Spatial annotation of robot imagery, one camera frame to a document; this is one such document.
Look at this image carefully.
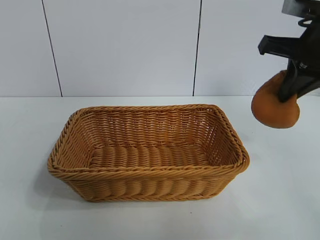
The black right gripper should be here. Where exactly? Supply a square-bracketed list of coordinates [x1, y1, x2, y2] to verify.
[258, 12, 320, 102]

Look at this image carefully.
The woven tan wicker basket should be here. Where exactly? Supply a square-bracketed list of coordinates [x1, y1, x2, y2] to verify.
[47, 104, 251, 203]

